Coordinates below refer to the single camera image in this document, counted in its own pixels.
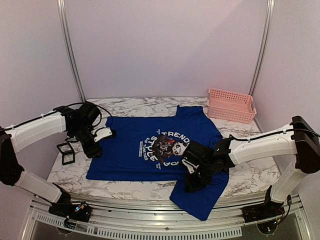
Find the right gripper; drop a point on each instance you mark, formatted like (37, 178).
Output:
(185, 153)

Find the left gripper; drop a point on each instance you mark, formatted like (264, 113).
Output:
(91, 152)

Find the blue printed t-shirt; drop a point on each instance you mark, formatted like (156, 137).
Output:
(149, 149)

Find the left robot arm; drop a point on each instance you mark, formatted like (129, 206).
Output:
(78, 124)

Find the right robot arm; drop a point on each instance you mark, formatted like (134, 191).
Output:
(296, 138)

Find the near black display box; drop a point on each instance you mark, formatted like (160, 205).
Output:
(67, 153)

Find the pink plastic basket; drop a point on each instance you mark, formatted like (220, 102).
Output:
(230, 106)

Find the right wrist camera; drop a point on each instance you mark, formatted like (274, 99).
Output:
(189, 166)

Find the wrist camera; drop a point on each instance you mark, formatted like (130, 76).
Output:
(103, 133)
(189, 166)

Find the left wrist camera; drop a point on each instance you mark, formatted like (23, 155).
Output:
(103, 133)

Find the aluminium front rail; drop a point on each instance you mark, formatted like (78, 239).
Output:
(132, 219)

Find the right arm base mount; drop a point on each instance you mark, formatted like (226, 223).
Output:
(267, 209)

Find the left aluminium frame post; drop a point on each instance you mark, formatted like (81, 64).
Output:
(61, 6)

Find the aluminium frame post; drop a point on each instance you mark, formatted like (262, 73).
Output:
(61, 6)
(270, 5)

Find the right aluminium frame post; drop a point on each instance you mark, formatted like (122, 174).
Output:
(270, 5)

